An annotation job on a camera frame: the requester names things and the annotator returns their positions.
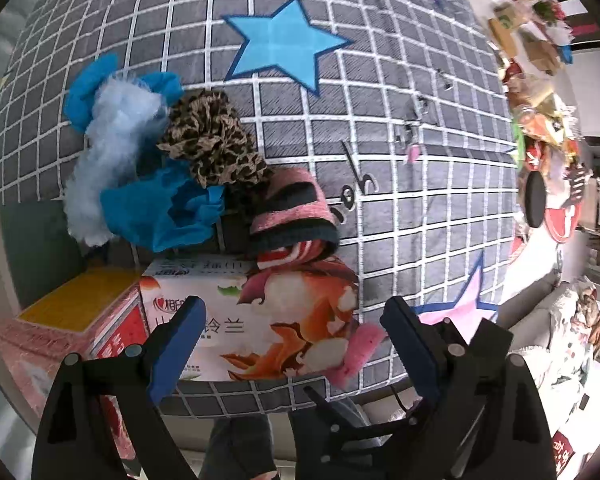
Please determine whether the leopard print scrunchie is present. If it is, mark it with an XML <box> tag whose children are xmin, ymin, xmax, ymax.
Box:
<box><xmin>157</xmin><ymin>89</ymin><xmax>273</xmax><ymax>199</ymax></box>

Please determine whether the light blue fluffy cloth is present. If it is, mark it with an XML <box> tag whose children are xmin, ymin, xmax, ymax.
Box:
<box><xmin>62</xmin><ymin>72</ymin><xmax>171</xmax><ymax>249</ymax></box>

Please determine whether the brown cardboard box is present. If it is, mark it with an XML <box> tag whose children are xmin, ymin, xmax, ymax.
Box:
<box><xmin>522</xmin><ymin>35</ymin><xmax>561</xmax><ymax>73</ymax></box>

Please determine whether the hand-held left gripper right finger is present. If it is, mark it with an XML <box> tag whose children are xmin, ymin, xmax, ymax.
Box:
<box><xmin>380</xmin><ymin>296</ymin><xmax>551</xmax><ymax>480</ymax></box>

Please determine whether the pink black striped sock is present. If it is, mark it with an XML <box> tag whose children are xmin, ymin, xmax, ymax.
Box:
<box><xmin>247</xmin><ymin>167</ymin><xmax>341</xmax><ymax>268</ymax></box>

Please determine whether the red round sign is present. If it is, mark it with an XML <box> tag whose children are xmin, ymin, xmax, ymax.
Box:
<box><xmin>545</xmin><ymin>202</ymin><xmax>584</xmax><ymax>244</ymax></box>

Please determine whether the red flower plant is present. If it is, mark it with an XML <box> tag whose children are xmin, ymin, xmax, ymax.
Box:
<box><xmin>532</xmin><ymin>0</ymin><xmax>566</xmax><ymax>23</ymax></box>

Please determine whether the white sofa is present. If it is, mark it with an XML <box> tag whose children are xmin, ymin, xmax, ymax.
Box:
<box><xmin>500</xmin><ymin>280</ymin><xmax>600</xmax><ymax>461</ymax></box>

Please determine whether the red patterned box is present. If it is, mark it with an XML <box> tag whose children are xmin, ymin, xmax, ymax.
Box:
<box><xmin>0</xmin><ymin>265</ymin><xmax>151</xmax><ymax>461</ymax></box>

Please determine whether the person's left leg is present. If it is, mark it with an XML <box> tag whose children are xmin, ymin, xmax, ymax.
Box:
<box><xmin>200</xmin><ymin>412</ymin><xmax>277</xmax><ymax>480</ymax></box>

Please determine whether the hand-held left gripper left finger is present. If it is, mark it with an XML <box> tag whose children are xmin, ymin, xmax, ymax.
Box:
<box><xmin>31</xmin><ymin>296</ymin><xmax>207</xmax><ymax>480</ymax></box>

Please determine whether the white floral box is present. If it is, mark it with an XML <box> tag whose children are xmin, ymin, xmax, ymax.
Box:
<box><xmin>140</xmin><ymin>255</ymin><xmax>361</xmax><ymax>383</ymax></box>

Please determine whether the small pink sponge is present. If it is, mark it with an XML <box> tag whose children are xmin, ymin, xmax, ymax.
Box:
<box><xmin>325</xmin><ymin>322</ymin><xmax>388</xmax><ymax>388</ymax></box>

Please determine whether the pile of colourful toys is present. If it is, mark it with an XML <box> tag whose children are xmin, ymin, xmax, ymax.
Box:
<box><xmin>500</xmin><ymin>60</ymin><xmax>596</xmax><ymax>201</ymax></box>

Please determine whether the yellow packet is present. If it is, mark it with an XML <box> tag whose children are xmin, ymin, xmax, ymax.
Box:
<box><xmin>490</xmin><ymin>5</ymin><xmax>518</xmax><ymax>56</ymax></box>

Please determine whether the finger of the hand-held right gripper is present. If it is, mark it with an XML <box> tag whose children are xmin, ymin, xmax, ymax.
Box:
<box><xmin>422</xmin><ymin>316</ymin><xmax>512</xmax><ymax>361</ymax></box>
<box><xmin>289</xmin><ymin>385</ymin><xmax>448</xmax><ymax>480</ymax></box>

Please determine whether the grey checkered star blanket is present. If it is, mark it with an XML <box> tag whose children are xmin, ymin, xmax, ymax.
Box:
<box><xmin>0</xmin><ymin>0</ymin><xmax>523</xmax><ymax>416</ymax></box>

